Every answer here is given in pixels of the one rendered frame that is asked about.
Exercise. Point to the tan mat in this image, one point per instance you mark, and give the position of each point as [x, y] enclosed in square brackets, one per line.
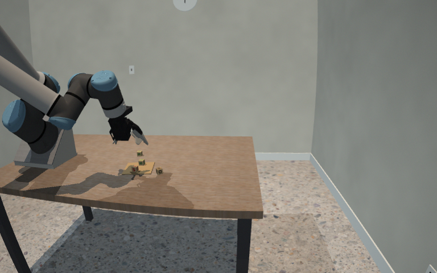
[143, 170]

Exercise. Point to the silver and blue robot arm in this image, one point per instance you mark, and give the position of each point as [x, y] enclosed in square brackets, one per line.
[39, 97]

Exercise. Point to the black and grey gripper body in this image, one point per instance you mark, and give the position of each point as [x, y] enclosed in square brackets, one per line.
[121, 128]

